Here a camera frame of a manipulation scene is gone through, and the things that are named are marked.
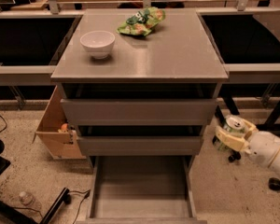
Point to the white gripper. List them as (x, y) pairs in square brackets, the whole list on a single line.
[(264, 148)]

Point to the green soda can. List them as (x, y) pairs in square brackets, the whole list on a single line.
[(233, 124)]

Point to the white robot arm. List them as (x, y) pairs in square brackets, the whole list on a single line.
[(261, 147)]

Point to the grey drawer cabinet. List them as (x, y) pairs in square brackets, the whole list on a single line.
[(176, 62)]

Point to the grey bottom drawer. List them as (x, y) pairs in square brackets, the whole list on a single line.
[(141, 190)]

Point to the grey drawer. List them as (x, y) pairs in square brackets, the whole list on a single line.
[(140, 146), (141, 190), (139, 112)]

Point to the grey top drawer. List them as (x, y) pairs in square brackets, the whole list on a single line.
[(139, 112)]

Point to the grey middle drawer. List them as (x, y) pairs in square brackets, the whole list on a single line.
[(140, 146)]

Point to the black caster wheel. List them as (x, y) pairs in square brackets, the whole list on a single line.
[(274, 184)]

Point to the green chip bag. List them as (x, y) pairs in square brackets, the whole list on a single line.
[(142, 22)]

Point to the white ceramic bowl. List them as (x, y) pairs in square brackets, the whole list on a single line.
[(98, 44)]

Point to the cardboard box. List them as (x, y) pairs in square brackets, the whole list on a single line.
[(53, 131)]

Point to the clear plastic bottle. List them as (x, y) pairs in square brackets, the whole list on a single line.
[(29, 200)]

